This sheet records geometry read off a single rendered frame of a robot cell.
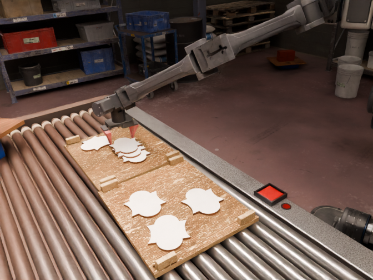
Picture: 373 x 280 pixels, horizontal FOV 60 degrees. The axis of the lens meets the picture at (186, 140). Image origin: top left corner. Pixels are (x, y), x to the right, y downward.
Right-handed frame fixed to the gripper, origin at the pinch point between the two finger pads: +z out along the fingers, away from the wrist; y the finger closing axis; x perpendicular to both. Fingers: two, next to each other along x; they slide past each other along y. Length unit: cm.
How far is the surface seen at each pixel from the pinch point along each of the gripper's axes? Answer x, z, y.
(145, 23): 274, 5, 148
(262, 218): -65, 3, 18
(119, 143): -1.8, 0.4, -1.9
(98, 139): 10.3, 2.6, -6.8
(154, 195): -39.1, 1.2, -5.4
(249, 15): 355, 28, 402
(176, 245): -62, 1, -10
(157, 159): -19.0, 2.4, 6.8
